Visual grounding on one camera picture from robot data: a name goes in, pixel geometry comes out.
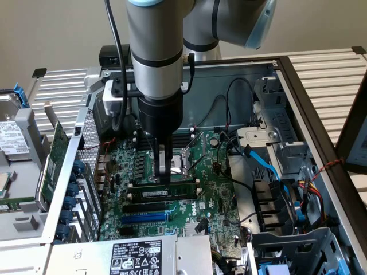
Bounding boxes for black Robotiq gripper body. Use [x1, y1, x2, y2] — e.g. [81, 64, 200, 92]
[138, 93, 185, 144]

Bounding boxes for green RAM stick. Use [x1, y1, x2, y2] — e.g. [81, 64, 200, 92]
[127, 180, 198, 202]
[0, 197, 36, 213]

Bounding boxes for CPU socket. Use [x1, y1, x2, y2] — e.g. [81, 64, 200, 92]
[150, 148, 192, 183]

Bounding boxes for thin metal locking lever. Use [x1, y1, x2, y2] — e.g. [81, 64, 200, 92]
[143, 132, 155, 152]
[186, 154, 213, 175]

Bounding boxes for green Dell motherboard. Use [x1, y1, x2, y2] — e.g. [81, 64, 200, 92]
[99, 130, 241, 253]

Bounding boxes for long black expansion slot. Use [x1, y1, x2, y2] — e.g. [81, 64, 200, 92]
[122, 201, 166, 215]

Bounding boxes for open grey PC case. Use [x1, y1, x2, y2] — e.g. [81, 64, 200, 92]
[42, 56, 367, 275]

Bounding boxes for blue expansion slot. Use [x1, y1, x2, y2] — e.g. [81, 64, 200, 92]
[120, 212, 169, 225]

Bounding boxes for small silver heatsink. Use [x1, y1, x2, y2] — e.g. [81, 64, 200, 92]
[184, 222, 209, 237]

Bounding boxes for black box with port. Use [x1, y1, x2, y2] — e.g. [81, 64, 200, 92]
[99, 44, 131, 67]

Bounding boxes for black fan shroud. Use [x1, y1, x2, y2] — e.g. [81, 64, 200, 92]
[252, 179, 302, 233]

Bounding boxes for green graphics card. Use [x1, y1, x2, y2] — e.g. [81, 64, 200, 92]
[34, 104, 71, 211]

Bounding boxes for grey metal disk bay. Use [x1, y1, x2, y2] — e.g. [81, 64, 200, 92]
[236, 76, 313, 180]

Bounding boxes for silver power supply unit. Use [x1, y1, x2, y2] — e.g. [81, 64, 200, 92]
[50, 234, 213, 275]

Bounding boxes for grey metal drive cage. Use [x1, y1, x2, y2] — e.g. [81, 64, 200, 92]
[248, 226, 349, 275]

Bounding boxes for silver hard disk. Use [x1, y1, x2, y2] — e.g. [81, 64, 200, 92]
[0, 92, 33, 161]

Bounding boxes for silver CPU chip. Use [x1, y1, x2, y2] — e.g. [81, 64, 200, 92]
[0, 171, 15, 199]

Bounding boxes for black framed panel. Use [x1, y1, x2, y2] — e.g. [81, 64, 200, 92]
[335, 81, 367, 174]

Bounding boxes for black looped wire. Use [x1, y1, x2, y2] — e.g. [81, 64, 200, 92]
[126, 113, 142, 141]

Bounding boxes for short black plug cable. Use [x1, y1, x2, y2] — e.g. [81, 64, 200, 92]
[180, 53, 197, 95]

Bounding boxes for short red-black twisted wire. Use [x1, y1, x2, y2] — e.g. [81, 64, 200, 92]
[100, 137, 118, 154]

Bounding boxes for thin black arched wire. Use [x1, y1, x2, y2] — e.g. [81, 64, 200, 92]
[225, 77, 255, 127]
[192, 94, 230, 129]

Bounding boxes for thick black wire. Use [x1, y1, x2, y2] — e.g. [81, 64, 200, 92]
[217, 130, 255, 191]

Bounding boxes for blue SATA wire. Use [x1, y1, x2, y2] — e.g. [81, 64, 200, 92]
[241, 144, 281, 182]

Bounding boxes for long black camera cable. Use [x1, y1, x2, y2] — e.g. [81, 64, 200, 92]
[104, 0, 129, 132]

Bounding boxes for blue plastic disk bracket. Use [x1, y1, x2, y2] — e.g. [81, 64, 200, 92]
[13, 82, 31, 109]

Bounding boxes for coloured power wire bundle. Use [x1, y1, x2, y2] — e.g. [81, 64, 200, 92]
[298, 176, 327, 227]

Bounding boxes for long red-black twisted wire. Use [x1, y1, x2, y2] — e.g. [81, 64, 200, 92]
[311, 158, 345, 182]

